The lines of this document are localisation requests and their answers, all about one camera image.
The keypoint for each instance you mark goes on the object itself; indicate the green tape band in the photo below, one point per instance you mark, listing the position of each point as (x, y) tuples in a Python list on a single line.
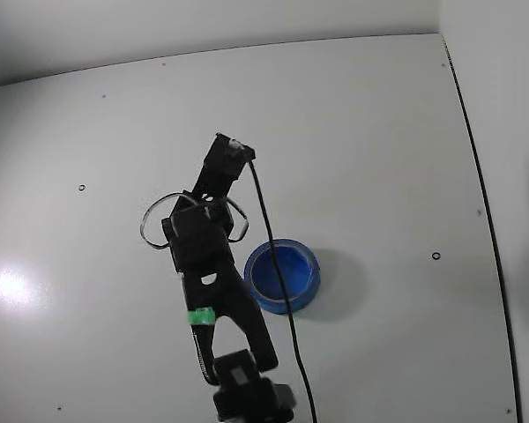
[(201, 316)]

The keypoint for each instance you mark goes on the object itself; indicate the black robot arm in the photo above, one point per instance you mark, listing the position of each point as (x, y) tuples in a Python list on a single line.
[(229, 299)]

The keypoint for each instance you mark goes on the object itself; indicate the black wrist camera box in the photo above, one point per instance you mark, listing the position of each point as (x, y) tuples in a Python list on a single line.
[(242, 150)]

